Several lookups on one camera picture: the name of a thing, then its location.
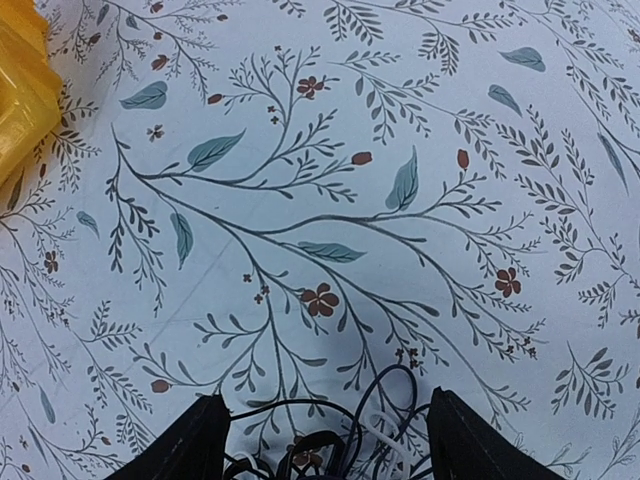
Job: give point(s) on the floral patterned table mat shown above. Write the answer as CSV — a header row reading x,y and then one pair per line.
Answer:
x,y
301,205

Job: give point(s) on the far yellow plastic bin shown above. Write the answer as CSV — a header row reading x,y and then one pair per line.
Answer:
x,y
29,86

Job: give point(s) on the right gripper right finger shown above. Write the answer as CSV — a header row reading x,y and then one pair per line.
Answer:
x,y
464,446

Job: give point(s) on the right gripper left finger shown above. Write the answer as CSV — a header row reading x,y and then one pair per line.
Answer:
x,y
192,447

